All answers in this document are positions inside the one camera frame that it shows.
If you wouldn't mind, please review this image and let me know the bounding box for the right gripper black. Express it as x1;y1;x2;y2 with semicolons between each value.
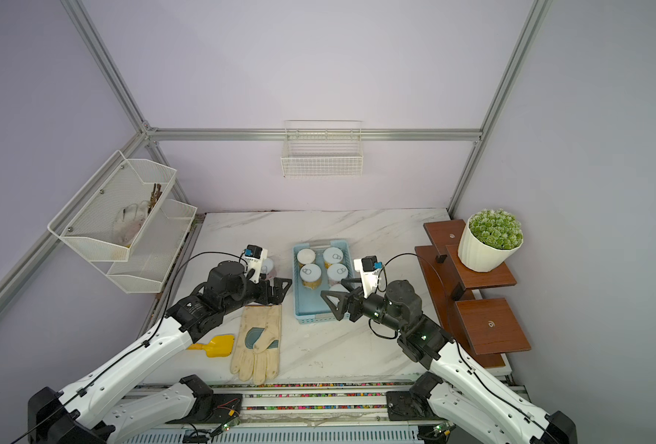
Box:
324;276;408;333

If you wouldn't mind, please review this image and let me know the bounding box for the pink can pull tab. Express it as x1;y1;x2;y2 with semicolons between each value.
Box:
326;264;350;286

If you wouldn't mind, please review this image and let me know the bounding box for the orange can pull tab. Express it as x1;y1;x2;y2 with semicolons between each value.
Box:
299;264;322;290

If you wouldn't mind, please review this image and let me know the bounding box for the yellow can pull tab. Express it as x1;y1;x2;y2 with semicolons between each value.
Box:
322;246;344;269

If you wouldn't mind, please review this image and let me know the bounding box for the pink can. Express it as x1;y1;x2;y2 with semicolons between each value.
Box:
261;257;276;280

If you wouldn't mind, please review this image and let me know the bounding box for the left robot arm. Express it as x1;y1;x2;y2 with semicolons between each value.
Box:
26;257;292;443

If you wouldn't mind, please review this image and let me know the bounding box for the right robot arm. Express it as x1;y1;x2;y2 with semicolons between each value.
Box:
321;280;578;443

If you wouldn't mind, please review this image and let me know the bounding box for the light blue plastic basket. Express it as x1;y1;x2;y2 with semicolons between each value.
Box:
293;240;356;324

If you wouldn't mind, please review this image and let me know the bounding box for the beige work glove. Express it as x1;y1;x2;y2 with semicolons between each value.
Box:
230;305;282;386

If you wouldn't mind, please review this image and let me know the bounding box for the yellow plastic scoop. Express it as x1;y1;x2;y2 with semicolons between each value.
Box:
188;334;235;358

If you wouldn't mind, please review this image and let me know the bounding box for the white mesh lower bin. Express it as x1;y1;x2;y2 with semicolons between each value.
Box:
106;199;197;293

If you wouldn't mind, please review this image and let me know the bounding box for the white mesh bin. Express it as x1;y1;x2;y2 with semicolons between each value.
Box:
106;199;197;293
48;151;176;263

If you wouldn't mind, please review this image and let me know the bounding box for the brown wooden tiered shelf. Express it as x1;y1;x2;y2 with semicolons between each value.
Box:
414;219;531;379

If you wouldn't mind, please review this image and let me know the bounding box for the white potted green plant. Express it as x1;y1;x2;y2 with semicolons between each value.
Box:
458;209;523;273

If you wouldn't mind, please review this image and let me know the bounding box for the clear bag in bin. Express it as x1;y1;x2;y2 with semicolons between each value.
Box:
111;201;150;247

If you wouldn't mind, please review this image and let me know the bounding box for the white mesh upper bin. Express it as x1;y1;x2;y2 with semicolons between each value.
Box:
48;151;176;263

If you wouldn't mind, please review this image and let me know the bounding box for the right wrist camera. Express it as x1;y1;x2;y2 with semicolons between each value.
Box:
353;255;383;298

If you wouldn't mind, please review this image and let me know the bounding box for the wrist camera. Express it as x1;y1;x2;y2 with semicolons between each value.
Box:
244;244;268;283
353;255;383;298

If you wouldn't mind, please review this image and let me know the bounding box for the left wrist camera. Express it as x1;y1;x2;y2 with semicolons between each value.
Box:
244;244;268;283

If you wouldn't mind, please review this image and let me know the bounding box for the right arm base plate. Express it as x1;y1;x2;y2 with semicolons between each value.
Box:
385;391;438;421

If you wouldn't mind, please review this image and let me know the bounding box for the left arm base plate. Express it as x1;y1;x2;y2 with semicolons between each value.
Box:
179;393;243;425

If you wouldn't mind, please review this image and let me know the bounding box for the white wire wall basket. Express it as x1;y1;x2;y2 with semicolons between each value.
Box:
281;120;364;179

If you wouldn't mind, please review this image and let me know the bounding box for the aluminium frame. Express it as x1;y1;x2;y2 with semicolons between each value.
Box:
0;1;551;320

